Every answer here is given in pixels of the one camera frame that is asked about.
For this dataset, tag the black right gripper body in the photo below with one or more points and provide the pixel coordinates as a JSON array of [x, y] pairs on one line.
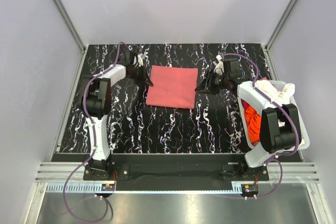
[[214, 83]]

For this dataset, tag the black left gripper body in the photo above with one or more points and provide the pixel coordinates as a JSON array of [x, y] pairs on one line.
[[138, 75]]

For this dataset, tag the salmon pink t shirt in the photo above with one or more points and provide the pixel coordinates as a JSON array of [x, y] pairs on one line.
[[172, 87]]

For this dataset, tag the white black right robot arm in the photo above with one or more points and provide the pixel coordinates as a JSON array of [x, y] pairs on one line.
[[279, 129]]

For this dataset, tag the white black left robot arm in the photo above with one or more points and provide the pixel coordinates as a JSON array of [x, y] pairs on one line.
[[96, 102]]

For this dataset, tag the white plastic laundry basket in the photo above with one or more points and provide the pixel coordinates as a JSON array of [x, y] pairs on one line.
[[247, 93]]

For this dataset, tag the magenta t shirt in basket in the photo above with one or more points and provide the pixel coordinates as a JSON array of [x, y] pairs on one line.
[[245, 104]]

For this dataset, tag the black marble pattern mat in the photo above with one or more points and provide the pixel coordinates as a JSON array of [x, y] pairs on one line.
[[214, 125]]

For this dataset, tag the white t shirt in basket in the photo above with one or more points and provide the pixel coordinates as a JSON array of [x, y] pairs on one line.
[[272, 90]]

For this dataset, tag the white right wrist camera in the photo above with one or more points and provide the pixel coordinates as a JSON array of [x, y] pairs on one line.
[[219, 67]]

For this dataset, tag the right aluminium frame post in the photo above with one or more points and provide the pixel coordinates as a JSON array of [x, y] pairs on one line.
[[286, 14]]

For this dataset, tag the aluminium frame post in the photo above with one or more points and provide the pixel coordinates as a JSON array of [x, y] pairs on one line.
[[286, 14], [69, 24]]

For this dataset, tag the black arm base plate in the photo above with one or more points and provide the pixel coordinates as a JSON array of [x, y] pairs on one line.
[[176, 172]]

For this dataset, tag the left aluminium frame post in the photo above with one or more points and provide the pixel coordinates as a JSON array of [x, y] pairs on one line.
[[69, 24]]

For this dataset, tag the slotted grey cable duct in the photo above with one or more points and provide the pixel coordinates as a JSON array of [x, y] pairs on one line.
[[98, 188]]

